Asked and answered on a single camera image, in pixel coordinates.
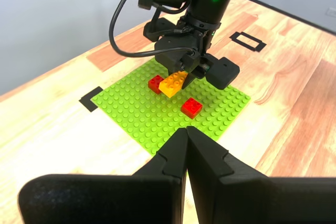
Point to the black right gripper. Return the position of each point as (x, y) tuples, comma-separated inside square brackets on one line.
[(178, 43)]

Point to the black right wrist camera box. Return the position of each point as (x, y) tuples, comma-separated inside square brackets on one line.
[(157, 28)]

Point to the red two-by-two brick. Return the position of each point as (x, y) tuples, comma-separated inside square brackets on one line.
[(191, 108), (154, 83)]

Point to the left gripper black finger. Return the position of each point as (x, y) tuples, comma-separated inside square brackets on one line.
[(105, 197), (262, 200)]

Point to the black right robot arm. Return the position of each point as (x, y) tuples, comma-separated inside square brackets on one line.
[(210, 6)]

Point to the green studded baseplate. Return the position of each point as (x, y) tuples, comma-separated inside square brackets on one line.
[(131, 108)]

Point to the black tape corner marker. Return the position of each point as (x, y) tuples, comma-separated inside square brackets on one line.
[(88, 103)]

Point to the black tape rectangle marker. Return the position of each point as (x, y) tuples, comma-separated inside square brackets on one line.
[(233, 36)]

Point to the yellow two-by-four brick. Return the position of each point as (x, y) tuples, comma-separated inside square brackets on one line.
[(170, 85)]

